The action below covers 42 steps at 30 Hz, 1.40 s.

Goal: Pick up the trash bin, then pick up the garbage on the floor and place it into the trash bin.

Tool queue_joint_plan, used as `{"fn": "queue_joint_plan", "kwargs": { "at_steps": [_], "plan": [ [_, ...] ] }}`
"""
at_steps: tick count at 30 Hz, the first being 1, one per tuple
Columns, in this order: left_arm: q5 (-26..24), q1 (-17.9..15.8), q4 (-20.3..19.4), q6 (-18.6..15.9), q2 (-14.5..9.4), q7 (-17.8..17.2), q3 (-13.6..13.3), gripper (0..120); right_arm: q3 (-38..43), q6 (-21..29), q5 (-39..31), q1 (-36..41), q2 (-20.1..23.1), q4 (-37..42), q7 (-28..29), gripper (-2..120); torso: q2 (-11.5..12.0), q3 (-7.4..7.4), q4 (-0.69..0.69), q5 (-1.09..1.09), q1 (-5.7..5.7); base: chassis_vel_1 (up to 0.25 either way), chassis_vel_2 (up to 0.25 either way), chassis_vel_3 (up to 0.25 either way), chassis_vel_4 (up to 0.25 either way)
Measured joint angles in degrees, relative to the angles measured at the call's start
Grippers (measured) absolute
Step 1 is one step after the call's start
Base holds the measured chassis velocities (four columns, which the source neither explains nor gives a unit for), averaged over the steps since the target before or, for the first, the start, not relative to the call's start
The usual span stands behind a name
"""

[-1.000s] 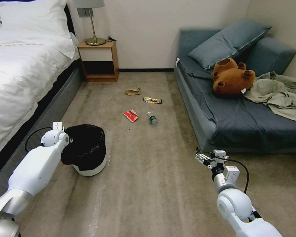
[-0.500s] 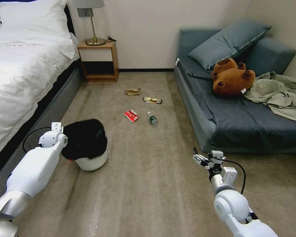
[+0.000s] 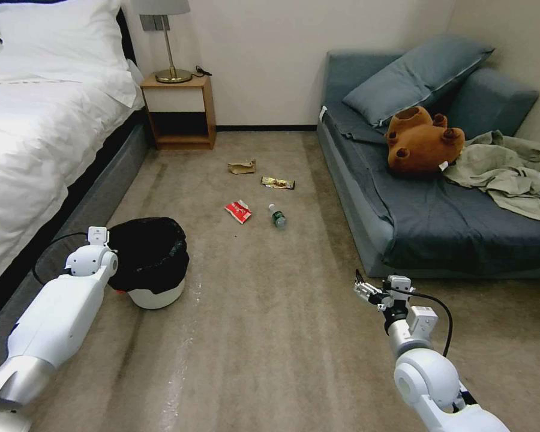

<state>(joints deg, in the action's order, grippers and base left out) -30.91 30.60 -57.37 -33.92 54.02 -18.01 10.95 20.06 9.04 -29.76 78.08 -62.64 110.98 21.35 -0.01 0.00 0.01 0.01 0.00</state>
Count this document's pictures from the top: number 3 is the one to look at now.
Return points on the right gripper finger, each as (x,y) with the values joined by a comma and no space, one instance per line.
(364,288)
(375,301)

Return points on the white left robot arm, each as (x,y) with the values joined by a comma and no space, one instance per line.
(54,315)

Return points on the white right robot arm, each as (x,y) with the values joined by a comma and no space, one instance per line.
(427,378)

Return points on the white trash bin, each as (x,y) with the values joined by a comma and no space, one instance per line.
(155,297)

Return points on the black bin liner bag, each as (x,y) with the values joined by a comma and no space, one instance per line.
(153,252)

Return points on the blue-grey sofa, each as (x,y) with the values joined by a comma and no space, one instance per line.
(360,211)

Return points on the dark blue sofa sheet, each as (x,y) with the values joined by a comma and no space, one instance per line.
(436,216)

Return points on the green plastic bottle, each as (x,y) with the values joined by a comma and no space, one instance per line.
(277,218)

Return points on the gold snack wrapper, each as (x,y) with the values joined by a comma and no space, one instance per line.
(278,182)

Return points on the brown plush bear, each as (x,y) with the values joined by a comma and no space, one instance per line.
(418,144)

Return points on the grey-green crumpled cloth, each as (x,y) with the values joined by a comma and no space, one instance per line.
(504,175)

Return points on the crumpled brown paper bag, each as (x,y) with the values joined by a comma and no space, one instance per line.
(242,167)

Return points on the blue-grey pillow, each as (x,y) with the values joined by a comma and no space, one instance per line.
(409,81)

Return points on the blue-grey bolster cushion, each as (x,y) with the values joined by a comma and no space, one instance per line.
(490,103)

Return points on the wooden nightstand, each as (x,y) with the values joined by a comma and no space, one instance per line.
(175,96)

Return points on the brass table lamp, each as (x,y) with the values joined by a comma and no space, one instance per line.
(171,74)

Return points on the grey bed base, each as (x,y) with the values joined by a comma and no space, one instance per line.
(72,216)

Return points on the dark headboard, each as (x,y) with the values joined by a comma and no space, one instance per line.
(127,40)

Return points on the white duvet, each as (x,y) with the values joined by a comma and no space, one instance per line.
(36,148)

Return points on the large white pillow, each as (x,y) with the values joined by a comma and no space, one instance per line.
(58,36)

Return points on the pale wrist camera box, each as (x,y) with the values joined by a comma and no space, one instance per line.
(399,283)

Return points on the grey wall switch panel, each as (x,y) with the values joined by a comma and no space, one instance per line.
(155,22)

